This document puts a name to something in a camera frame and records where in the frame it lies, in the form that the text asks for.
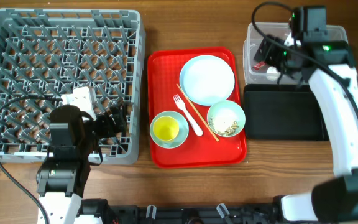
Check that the white tissue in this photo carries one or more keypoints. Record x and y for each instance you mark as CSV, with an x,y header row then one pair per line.
x,y
273,74

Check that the green bowl with leftovers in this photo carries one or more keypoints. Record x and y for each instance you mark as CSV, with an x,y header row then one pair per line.
x,y
228,108

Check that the yellow plastic cup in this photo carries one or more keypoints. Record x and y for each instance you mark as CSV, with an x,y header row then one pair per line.
x,y
165,128

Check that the white plastic fork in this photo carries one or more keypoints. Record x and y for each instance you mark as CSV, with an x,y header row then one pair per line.
x,y
182,106

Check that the wooden chopstick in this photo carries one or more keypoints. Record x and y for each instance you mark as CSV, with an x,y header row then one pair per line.
x,y
198,113

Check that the black waste tray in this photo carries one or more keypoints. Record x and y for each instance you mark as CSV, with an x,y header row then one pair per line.
x,y
282,112

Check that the clear plastic bin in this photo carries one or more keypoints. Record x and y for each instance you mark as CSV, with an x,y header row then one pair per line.
x,y
281,30

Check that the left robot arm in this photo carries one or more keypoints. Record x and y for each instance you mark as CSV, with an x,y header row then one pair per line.
x,y
63,174

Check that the rice and peanut scraps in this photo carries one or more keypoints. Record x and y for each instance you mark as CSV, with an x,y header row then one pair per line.
x,y
223,125

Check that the light blue plate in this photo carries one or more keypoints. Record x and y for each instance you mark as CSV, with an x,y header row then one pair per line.
x,y
207,79

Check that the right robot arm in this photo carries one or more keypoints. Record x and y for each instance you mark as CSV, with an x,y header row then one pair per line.
x,y
328,67

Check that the red snack wrapper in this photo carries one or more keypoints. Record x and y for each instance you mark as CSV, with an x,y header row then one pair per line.
x,y
258,65

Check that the light blue bowl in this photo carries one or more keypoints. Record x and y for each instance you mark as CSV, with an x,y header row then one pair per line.
x,y
182,135

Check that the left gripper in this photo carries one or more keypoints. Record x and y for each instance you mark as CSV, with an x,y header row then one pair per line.
x,y
110,130

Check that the grey dishwasher rack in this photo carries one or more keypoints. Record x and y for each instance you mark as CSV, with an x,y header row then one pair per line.
x,y
47,53

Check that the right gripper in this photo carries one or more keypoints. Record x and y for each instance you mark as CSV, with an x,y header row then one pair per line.
x,y
266,53

